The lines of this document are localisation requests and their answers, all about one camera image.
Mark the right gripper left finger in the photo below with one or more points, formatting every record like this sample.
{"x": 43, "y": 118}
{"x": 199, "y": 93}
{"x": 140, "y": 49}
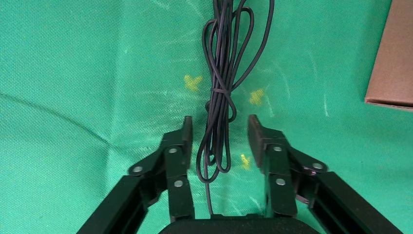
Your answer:
{"x": 176, "y": 161}

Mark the green table mat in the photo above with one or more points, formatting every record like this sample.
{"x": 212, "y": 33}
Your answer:
{"x": 80, "y": 64}

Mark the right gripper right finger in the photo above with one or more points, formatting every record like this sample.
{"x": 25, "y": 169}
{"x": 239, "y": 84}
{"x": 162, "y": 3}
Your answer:
{"x": 274, "y": 161}

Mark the orange cardboard box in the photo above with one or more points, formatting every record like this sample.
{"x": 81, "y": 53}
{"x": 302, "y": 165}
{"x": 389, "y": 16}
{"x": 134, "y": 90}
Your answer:
{"x": 393, "y": 64}

